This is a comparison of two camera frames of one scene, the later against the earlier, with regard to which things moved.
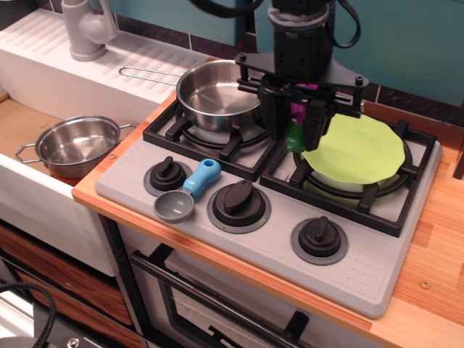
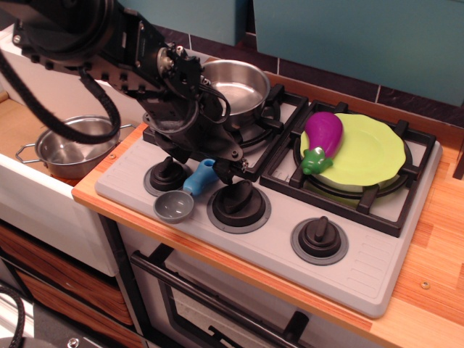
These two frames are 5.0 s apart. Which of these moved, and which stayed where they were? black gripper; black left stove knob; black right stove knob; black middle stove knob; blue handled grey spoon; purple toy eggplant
Moved: black gripper; purple toy eggplant
Stayed: black middle stove knob; black left stove knob; black right stove knob; blue handled grey spoon
